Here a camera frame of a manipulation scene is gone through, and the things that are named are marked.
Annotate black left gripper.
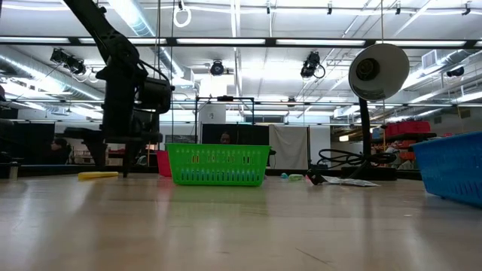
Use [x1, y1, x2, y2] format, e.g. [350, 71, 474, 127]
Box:
[62, 67, 163, 178]

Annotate yellow marker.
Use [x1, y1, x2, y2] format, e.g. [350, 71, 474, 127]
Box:
[78, 171, 120, 181]

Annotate red plastic basket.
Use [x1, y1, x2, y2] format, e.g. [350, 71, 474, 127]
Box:
[156, 150, 173, 178]

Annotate black ceiling spotlight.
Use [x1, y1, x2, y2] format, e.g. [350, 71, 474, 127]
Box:
[209, 59, 226, 77]
[300, 50, 327, 81]
[49, 47, 88, 76]

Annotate green plastic basket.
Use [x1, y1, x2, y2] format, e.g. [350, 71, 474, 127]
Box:
[165, 143, 272, 187]

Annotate white square pillar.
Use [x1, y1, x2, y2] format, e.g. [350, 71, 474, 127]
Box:
[198, 75, 227, 125]

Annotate black beam with light strips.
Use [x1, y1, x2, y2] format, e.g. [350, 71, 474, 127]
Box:
[0, 35, 482, 48]

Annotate black partition panel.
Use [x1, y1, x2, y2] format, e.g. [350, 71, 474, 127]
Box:
[201, 123, 270, 146]

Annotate grey hanging cloth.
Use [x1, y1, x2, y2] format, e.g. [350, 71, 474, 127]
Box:
[268, 124, 310, 170]

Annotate clear plastic packet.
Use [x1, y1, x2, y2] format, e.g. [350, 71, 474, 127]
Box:
[322, 175, 381, 188]

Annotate black desk lamp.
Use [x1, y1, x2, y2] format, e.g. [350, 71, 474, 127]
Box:
[340, 42, 411, 181]

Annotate red storage bins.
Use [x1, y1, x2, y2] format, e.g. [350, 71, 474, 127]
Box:
[384, 120, 432, 137]

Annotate black storage shelf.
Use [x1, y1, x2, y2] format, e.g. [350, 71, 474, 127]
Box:
[371, 131, 438, 172]

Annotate white ceiling vent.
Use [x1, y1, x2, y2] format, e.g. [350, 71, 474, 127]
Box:
[420, 48, 445, 71]

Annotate blue plastic basket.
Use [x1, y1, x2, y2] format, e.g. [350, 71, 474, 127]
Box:
[410, 130, 482, 208]

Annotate black table frame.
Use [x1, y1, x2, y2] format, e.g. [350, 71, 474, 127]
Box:
[0, 164, 423, 178]

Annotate black hanging cable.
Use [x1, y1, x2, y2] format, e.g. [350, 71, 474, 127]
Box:
[156, 0, 163, 78]
[169, 0, 176, 145]

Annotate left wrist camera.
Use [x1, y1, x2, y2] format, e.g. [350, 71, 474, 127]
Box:
[136, 76, 175, 115]

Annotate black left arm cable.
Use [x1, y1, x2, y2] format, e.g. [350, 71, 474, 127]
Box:
[130, 58, 172, 84]

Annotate silver ventilation duct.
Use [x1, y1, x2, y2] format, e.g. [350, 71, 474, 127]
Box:
[0, 44, 110, 112]
[107, 0, 197, 88]

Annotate black background rig frame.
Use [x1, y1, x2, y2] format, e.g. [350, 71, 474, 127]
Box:
[194, 95, 256, 145]

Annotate white hanging cable loop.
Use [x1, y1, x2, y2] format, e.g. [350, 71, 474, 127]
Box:
[172, 0, 192, 29]

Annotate black lamp power cable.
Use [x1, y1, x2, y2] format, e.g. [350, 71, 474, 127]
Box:
[305, 148, 397, 186]

